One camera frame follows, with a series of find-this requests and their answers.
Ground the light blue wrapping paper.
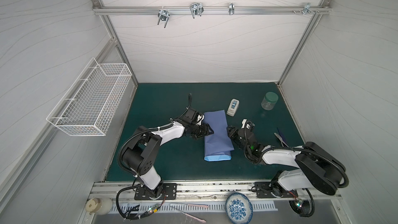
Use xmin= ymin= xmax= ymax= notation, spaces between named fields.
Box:
xmin=204 ymin=110 xmax=234 ymax=162

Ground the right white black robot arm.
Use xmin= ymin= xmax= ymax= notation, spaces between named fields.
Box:
xmin=227 ymin=119 xmax=349 ymax=198

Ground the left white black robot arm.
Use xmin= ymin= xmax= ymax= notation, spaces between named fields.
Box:
xmin=117 ymin=94 xmax=214 ymax=199

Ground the green table mat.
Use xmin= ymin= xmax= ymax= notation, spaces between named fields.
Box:
xmin=120 ymin=83 xmax=304 ymax=180

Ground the green lid clear jar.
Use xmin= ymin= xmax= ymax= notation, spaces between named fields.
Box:
xmin=261 ymin=92 xmax=279 ymax=111

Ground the blue white patterned plate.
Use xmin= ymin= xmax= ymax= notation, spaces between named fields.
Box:
xmin=225 ymin=192 xmax=254 ymax=224

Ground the left metal hook clamp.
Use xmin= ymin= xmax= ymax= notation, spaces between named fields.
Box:
xmin=157 ymin=9 xmax=170 ymax=28

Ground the metal hook clamp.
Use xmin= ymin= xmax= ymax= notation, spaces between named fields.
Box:
xmin=157 ymin=9 xmax=170 ymax=28
xmin=189 ymin=3 xmax=204 ymax=19

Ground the middle metal hook clamp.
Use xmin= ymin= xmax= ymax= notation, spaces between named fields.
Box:
xmin=189 ymin=3 xmax=204 ymax=19

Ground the white round container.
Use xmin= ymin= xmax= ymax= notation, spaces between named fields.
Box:
xmin=85 ymin=198 xmax=113 ymax=215

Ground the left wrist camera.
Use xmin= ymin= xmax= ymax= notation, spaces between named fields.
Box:
xmin=195 ymin=114 xmax=204 ymax=125

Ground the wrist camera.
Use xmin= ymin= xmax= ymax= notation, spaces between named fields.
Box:
xmin=195 ymin=114 xmax=204 ymax=125
xmin=242 ymin=119 xmax=254 ymax=130

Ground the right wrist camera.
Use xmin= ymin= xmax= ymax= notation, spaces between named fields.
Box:
xmin=242 ymin=119 xmax=254 ymax=130

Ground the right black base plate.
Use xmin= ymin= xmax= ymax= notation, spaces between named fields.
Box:
xmin=250 ymin=181 xmax=281 ymax=199

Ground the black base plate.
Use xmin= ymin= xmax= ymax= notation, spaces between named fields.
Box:
xmin=134 ymin=182 xmax=177 ymax=201
xmin=250 ymin=181 xmax=281 ymax=199

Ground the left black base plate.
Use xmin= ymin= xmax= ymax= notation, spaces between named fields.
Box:
xmin=134 ymin=182 xmax=177 ymax=201

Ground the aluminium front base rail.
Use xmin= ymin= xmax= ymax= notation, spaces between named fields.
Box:
xmin=89 ymin=179 xmax=343 ymax=202

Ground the white wire basket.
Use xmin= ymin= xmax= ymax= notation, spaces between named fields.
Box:
xmin=46 ymin=58 xmax=132 ymax=136

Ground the small metal ring clamp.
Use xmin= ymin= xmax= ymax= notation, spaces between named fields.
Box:
xmin=229 ymin=3 xmax=235 ymax=16

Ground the right metal bracket clamp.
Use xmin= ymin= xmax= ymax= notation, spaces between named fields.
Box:
xmin=292 ymin=3 xmax=320 ymax=16

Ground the aluminium top cross rail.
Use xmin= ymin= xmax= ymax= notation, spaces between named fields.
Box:
xmin=93 ymin=5 xmax=332 ymax=16

